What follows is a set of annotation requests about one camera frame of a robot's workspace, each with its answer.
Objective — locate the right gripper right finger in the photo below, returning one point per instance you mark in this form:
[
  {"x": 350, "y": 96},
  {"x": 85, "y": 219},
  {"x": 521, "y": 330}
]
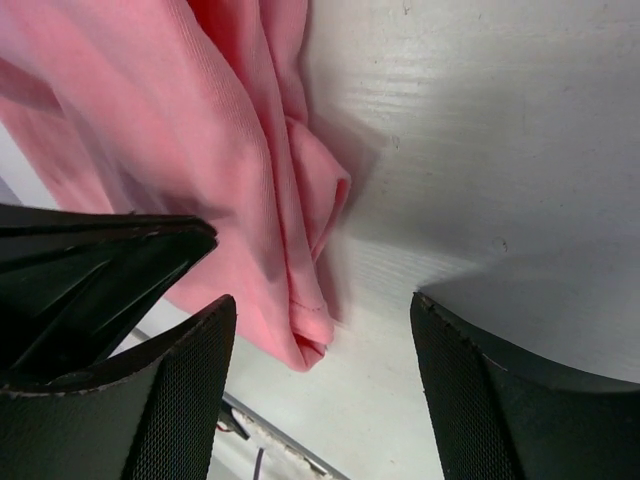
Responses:
[{"x": 499, "y": 411}]

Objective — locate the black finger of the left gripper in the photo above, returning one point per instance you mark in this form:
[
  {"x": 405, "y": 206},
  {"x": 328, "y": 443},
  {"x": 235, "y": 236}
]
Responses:
[{"x": 73, "y": 285}]

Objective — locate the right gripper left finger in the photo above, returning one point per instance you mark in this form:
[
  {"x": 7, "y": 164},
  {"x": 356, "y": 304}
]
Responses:
[{"x": 149, "y": 412}]

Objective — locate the pink t shirt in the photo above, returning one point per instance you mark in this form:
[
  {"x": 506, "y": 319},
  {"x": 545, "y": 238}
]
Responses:
[{"x": 191, "y": 108}]

